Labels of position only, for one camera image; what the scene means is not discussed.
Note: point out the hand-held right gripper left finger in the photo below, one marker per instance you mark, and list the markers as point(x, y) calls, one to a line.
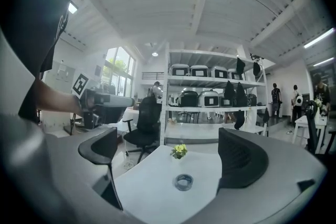
point(101, 150)

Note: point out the white metal shelf rack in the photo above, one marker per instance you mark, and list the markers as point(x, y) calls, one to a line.
point(168, 112)

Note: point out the white side table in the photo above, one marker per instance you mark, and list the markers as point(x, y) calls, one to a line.
point(305, 126)

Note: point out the dark roll of tape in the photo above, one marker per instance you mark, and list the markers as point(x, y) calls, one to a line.
point(184, 182)

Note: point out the round recessed ceiling light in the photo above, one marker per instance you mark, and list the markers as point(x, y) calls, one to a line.
point(155, 54)

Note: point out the person's black t-shirt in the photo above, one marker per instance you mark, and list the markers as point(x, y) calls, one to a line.
point(34, 21)

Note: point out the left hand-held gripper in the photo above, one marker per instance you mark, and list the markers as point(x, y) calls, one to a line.
point(94, 105)

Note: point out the row of grey black cases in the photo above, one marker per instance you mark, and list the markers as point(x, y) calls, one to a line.
point(207, 86)

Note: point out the long ceiling tube light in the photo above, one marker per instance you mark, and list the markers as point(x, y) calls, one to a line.
point(319, 38)
point(72, 8)

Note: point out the person's left forearm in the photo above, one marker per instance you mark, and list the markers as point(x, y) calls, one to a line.
point(56, 99)

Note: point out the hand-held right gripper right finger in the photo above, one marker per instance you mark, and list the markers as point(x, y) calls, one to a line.
point(244, 162)

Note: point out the black office chair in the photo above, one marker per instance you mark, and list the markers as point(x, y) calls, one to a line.
point(145, 126)

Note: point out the black mesh chair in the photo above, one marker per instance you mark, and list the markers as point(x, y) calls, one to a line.
point(313, 128)

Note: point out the small yellow potted flower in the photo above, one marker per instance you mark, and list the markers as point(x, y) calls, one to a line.
point(179, 150)

